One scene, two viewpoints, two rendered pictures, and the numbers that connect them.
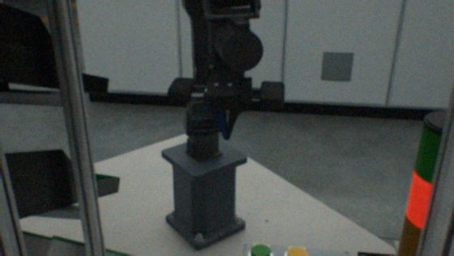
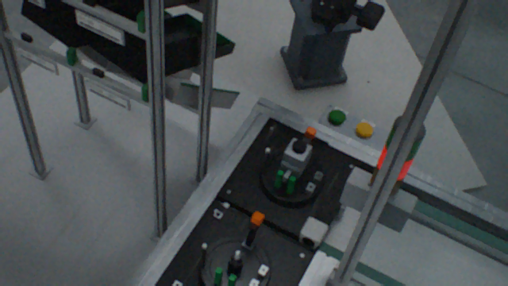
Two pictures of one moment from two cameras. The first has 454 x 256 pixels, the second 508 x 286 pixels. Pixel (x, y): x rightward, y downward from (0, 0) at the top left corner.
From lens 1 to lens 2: 70 cm
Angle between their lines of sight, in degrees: 29
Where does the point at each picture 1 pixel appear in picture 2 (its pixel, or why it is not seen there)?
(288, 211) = (393, 78)
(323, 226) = not seen: hidden behind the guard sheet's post
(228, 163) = (342, 29)
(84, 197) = (205, 64)
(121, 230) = (239, 48)
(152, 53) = not seen: outside the picture
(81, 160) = (207, 46)
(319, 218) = not seen: hidden behind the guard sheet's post
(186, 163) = (305, 17)
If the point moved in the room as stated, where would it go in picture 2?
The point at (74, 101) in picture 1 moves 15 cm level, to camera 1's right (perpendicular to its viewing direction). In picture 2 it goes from (210, 15) to (293, 44)
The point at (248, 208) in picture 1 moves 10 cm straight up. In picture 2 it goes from (358, 63) to (366, 36)
